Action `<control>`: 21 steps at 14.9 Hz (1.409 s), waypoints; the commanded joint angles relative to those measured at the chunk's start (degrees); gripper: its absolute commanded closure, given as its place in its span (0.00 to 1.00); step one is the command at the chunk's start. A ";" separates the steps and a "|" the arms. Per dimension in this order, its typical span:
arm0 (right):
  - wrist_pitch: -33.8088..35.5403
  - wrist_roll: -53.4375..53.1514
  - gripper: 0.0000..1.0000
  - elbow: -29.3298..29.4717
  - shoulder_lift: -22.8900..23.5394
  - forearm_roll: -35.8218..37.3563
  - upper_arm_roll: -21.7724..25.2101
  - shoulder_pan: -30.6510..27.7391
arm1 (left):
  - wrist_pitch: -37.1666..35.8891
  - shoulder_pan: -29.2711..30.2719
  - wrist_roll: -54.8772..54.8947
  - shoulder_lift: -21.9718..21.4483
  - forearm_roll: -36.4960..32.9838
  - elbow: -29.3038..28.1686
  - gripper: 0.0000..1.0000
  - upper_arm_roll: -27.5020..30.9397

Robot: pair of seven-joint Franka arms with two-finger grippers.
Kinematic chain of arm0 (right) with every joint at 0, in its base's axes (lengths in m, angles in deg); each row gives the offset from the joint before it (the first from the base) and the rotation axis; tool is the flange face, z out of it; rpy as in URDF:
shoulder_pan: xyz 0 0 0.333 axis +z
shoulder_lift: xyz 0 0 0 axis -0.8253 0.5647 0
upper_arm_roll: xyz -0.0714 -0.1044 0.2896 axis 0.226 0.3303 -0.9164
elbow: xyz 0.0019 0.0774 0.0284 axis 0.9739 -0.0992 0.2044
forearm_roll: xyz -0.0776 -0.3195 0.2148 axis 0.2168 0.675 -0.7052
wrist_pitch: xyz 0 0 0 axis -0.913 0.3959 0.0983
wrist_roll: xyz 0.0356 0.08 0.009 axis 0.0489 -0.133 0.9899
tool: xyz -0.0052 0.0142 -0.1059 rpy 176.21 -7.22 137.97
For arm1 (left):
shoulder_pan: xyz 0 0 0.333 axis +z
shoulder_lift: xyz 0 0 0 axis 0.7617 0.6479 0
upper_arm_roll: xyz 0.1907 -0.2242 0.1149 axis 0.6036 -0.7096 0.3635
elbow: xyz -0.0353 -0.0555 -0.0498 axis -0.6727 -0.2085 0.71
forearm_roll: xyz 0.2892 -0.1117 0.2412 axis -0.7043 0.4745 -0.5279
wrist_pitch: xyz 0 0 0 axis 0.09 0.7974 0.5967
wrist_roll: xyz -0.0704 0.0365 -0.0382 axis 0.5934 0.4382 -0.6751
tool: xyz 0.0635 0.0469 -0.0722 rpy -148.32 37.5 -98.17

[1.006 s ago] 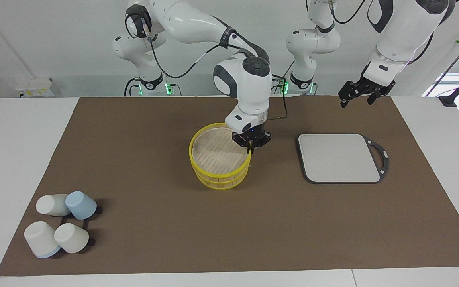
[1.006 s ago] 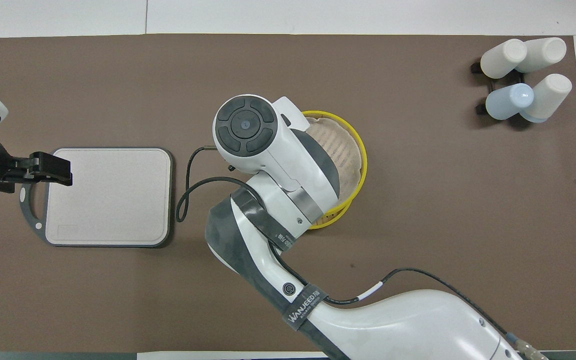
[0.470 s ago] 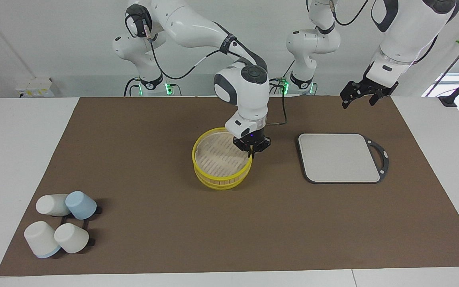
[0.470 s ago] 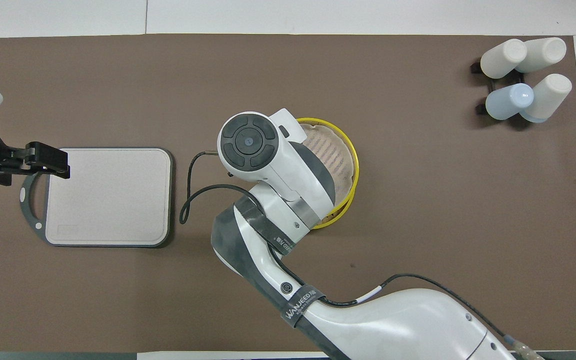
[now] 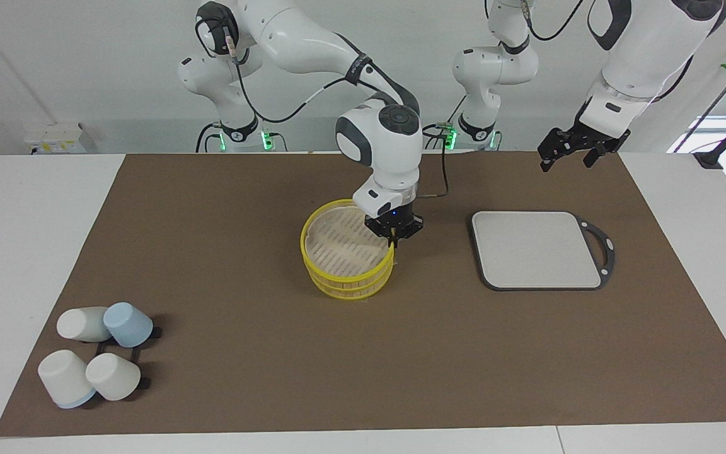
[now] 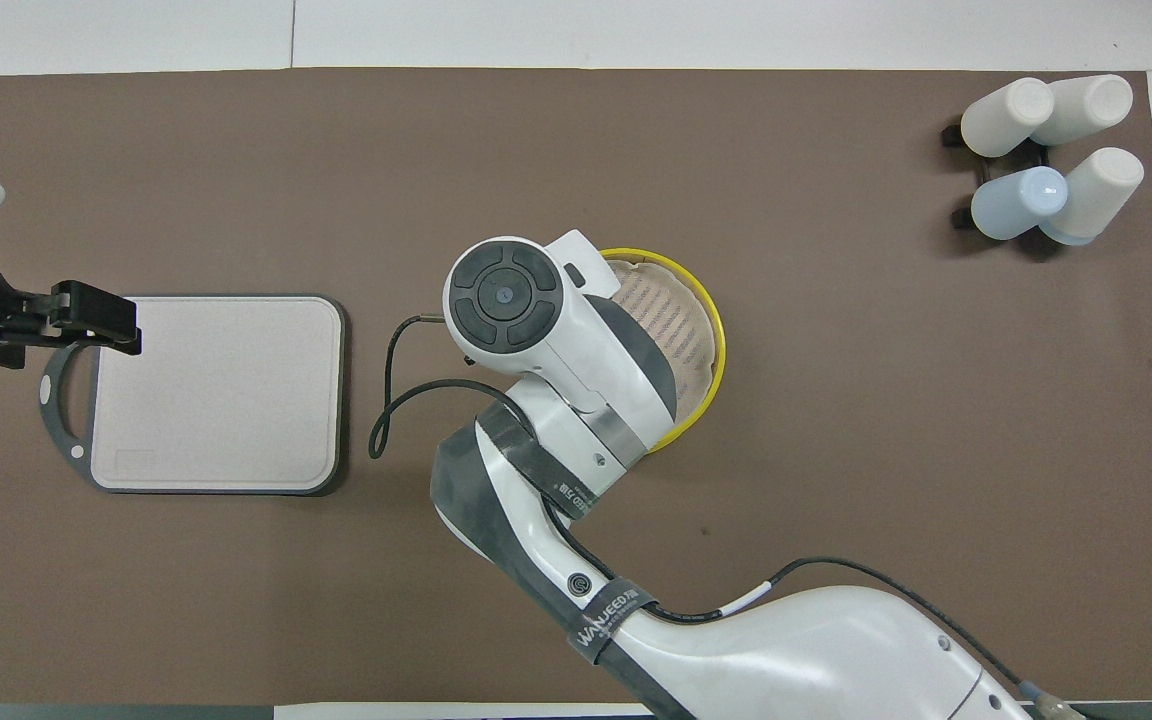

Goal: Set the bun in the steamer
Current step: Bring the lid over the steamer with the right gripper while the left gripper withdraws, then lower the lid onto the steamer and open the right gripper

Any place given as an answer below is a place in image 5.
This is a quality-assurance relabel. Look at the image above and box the white power strip box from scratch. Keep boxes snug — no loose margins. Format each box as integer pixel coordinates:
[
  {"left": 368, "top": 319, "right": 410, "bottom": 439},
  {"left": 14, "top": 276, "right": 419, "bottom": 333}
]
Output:
[{"left": 23, "top": 122, "right": 96, "bottom": 154}]

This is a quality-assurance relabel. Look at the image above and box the black cup rack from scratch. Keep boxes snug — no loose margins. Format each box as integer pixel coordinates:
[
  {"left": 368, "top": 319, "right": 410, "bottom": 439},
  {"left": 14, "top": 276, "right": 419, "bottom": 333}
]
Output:
[{"left": 94, "top": 324, "right": 163, "bottom": 392}]

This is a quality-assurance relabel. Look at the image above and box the yellow steamer tier with liner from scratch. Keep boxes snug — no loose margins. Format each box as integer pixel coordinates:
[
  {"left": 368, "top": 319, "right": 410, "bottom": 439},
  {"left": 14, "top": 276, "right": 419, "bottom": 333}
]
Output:
[{"left": 300, "top": 199, "right": 396, "bottom": 289}]

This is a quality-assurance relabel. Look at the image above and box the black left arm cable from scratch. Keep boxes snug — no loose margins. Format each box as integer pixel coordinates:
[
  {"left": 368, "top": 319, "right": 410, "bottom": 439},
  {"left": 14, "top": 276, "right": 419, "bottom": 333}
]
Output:
[{"left": 522, "top": 0, "right": 585, "bottom": 42}]

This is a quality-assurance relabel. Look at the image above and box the brown table mat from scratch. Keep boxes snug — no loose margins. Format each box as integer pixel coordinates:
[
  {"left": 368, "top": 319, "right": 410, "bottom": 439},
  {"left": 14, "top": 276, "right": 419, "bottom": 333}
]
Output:
[{"left": 0, "top": 151, "right": 726, "bottom": 438}]

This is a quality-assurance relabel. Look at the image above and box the light blue plastic cup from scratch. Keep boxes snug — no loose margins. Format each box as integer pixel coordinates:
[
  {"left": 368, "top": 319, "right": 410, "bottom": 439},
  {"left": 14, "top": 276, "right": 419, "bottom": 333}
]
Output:
[{"left": 103, "top": 302, "right": 154, "bottom": 348}]

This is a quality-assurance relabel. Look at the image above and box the white plastic cup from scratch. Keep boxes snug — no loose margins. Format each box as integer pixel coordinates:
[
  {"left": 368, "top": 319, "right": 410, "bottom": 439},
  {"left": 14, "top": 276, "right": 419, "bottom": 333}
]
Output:
[
  {"left": 57, "top": 306, "right": 112, "bottom": 343},
  {"left": 85, "top": 352, "right": 142, "bottom": 402},
  {"left": 38, "top": 349, "right": 96, "bottom": 409}
]

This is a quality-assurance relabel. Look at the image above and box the white cutting board grey frame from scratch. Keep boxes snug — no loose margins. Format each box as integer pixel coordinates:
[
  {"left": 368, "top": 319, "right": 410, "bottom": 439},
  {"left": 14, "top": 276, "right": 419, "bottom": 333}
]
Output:
[{"left": 469, "top": 210, "right": 616, "bottom": 292}]

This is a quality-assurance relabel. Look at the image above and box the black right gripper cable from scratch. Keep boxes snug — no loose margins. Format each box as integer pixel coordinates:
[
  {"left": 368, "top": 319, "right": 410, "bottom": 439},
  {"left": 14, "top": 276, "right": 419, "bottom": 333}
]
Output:
[{"left": 420, "top": 123, "right": 453, "bottom": 199}]

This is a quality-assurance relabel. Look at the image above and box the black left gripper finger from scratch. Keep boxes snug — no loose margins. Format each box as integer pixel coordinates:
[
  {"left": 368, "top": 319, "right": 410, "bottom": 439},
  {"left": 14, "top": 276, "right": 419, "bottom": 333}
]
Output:
[
  {"left": 538, "top": 129, "right": 569, "bottom": 173},
  {"left": 583, "top": 141, "right": 610, "bottom": 168}
]

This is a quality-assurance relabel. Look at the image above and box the black cable along right arm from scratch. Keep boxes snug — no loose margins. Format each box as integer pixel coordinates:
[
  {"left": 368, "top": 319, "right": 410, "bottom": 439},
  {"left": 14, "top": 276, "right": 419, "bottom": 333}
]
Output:
[{"left": 194, "top": 3, "right": 401, "bottom": 124}]

